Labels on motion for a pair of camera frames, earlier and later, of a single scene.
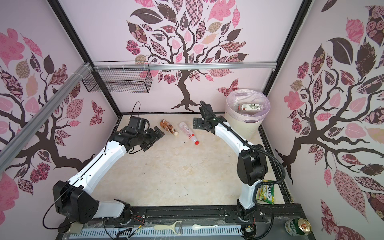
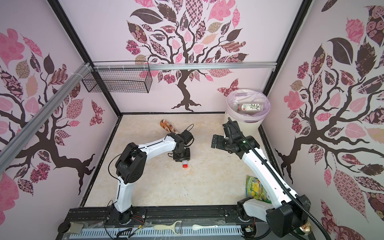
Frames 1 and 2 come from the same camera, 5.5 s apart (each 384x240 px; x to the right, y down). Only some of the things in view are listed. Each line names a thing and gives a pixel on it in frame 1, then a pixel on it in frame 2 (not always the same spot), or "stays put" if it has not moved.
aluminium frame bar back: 184,66 stays put
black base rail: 192,214 stays put
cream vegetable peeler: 171,227 stays put
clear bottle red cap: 189,133 -> 185,164
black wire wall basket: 120,76 stays put
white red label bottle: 250,107 stays put
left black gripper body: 146,139 -> 182,154
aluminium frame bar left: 65,90 stays put
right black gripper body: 200,124 -> 222,143
